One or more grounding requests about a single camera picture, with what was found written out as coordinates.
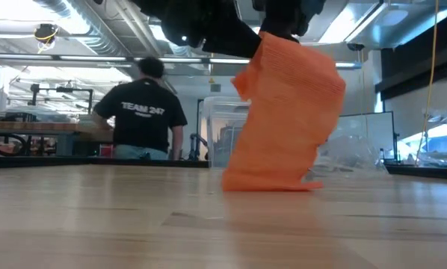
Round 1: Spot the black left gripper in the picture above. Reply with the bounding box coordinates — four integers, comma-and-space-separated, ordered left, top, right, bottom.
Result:
132, 0, 264, 59

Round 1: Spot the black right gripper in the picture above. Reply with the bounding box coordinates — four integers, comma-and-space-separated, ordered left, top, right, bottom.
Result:
251, 0, 326, 43

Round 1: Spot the clear plastic storage bin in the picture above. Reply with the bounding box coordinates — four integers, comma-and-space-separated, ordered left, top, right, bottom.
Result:
203, 96, 253, 168

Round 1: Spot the orange elastic bandage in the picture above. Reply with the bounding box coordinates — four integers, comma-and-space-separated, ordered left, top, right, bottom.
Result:
221, 31, 347, 192

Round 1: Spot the clear plastic bag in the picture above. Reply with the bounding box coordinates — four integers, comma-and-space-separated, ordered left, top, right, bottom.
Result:
307, 132, 391, 176

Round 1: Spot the long ceiling light strip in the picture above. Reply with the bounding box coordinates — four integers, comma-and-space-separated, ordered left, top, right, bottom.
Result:
0, 53, 127, 62
133, 56, 361, 70

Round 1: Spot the person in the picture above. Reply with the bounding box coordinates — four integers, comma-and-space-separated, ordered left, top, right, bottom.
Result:
92, 56, 189, 161

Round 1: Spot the white board on stand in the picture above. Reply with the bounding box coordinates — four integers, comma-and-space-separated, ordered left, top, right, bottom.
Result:
337, 111, 398, 164

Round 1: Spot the wooden top workbench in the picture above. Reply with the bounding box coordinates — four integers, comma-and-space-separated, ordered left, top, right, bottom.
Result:
0, 120, 114, 157

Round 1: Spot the yellow cable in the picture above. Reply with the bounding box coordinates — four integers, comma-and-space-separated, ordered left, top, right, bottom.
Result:
413, 0, 440, 167

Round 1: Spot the black pipe camera rig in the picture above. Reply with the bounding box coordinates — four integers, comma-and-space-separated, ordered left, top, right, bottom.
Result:
6, 82, 94, 115

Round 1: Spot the black ceiling cable reel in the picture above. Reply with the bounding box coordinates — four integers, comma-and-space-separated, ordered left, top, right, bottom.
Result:
34, 22, 60, 54

